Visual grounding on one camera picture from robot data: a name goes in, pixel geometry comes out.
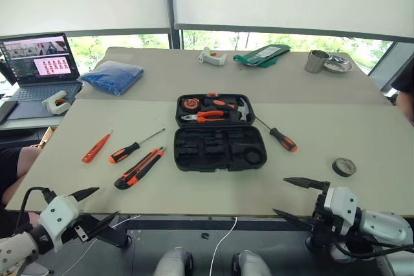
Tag dark tablet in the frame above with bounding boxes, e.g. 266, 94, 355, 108
0, 100, 19, 125

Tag orange handled pliers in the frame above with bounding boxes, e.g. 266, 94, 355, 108
180, 111, 226, 124

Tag slim orange black screwdriver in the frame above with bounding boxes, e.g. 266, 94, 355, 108
108, 127, 166, 165

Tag person in black shirt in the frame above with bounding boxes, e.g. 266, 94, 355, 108
390, 58, 414, 127

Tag blue plastic bag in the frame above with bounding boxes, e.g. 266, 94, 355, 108
78, 60, 145, 97

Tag dark window mullion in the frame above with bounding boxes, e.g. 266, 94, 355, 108
162, 0, 182, 50

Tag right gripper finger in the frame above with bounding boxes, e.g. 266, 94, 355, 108
272, 208, 316, 233
283, 176, 331, 193

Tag claw hammer black orange grip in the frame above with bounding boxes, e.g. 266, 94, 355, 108
201, 96, 252, 122

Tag orange black tape measure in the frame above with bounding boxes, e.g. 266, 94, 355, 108
181, 97, 201, 109

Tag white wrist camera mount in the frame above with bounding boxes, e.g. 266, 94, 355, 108
38, 194, 81, 253
323, 186, 362, 229

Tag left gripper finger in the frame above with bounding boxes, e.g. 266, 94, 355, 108
86, 210, 119, 239
69, 187, 100, 206

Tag steel cup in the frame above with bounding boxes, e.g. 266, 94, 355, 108
304, 49, 330, 74

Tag grey slanted window frame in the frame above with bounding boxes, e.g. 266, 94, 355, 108
367, 41, 414, 93

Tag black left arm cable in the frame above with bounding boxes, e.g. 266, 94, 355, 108
14, 186, 56, 237

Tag open laptop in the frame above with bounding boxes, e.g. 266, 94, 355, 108
0, 32, 83, 105

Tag cardboard box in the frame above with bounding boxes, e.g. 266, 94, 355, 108
38, 126, 57, 151

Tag orange voltage tester pen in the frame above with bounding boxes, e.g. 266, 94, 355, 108
81, 130, 114, 164

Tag grey rounded robot foot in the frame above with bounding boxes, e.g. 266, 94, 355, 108
230, 249, 273, 276
153, 246, 195, 276

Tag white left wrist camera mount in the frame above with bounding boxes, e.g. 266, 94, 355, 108
38, 194, 81, 253

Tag steel dish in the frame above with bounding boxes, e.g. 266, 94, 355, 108
322, 56, 354, 74

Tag black electrical tape roll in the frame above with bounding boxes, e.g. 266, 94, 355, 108
331, 157, 358, 178

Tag black tool case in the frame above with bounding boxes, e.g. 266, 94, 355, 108
173, 92, 268, 174

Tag white side desk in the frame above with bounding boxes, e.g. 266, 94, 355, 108
0, 93, 77, 132

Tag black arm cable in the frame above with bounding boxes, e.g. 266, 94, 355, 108
14, 186, 56, 237
332, 239, 414, 261

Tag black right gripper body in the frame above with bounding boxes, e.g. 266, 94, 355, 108
311, 190, 344, 237

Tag seated person bare knee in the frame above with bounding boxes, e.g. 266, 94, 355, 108
0, 145, 42, 237

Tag orange black utility knife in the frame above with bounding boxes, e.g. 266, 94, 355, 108
113, 147, 167, 191

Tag large orange black screwdriver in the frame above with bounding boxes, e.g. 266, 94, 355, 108
255, 116, 298, 153

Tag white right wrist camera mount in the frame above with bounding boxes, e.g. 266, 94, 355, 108
323, 186, 362, 229

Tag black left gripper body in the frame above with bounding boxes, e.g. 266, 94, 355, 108
60, 204, 98, 244

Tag green packet with label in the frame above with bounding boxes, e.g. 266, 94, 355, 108
233, 43, 291, 69

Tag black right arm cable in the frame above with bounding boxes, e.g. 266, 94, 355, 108
332, 239, 414, 261

